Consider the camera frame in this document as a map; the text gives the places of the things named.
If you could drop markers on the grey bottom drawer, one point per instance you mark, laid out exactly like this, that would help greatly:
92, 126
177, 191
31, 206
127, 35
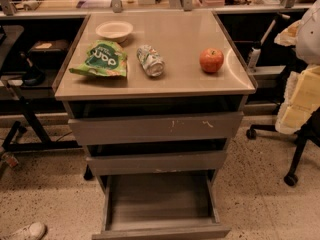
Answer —
165, 206

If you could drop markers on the grey drawer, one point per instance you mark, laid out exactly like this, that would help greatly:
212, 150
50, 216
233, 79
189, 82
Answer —
157, 157
101, 123
165, 206

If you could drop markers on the grey drawer cabinet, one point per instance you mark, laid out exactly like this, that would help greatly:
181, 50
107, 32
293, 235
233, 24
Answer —
179, 37

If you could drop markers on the grey top drawer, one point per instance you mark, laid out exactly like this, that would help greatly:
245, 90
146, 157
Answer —
101, 123

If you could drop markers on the grey middle drawer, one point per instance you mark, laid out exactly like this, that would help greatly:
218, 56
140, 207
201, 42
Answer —
157, 157

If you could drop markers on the crushed soda can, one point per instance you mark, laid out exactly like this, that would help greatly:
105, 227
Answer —
150, 60

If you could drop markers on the red apple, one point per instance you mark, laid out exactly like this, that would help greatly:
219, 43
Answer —
211, 60

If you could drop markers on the green chip bag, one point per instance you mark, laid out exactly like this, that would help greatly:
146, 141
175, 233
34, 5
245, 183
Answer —
104, 59

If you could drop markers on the white paper bowl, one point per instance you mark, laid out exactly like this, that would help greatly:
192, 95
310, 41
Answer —
117, 31

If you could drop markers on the black box with label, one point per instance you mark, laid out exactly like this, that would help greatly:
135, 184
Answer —
49, 51

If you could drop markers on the black office chair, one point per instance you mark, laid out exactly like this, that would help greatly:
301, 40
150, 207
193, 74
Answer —
309, 131

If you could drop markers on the white sneaker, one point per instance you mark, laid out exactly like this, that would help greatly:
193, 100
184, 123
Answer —
33, 231

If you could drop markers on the white handled tool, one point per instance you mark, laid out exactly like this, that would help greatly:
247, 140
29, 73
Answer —
255, 51

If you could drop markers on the black stand frame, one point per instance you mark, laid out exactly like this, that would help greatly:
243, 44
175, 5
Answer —
9, 36

